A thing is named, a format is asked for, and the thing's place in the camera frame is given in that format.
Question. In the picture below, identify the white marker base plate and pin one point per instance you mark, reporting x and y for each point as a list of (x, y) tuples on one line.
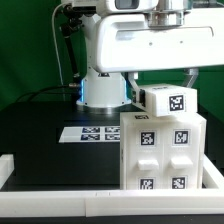
[(78, 134)]

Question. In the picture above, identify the white cabinet top block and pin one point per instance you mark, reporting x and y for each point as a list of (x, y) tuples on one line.
[(166, 99)]

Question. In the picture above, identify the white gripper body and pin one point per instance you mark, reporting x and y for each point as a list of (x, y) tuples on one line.
[(126, 43)]

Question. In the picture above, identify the white door panel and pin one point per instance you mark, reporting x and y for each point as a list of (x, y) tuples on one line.
[(184, 147), (143, 157)]

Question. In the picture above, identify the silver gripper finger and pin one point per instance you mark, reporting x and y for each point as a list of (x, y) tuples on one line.
[(191, 75), (137, 93)]

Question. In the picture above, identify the white obstacle fence frame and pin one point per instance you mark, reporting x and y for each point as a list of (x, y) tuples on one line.
[(209, 200)]

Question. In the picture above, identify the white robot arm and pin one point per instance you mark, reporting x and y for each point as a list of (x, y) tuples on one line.
[(160, 13)]

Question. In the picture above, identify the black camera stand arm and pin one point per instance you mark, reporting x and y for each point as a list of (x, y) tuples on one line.
[(67, 29)]

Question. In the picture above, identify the white cabinet body box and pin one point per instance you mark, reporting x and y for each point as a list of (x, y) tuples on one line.
[(161, 123)]

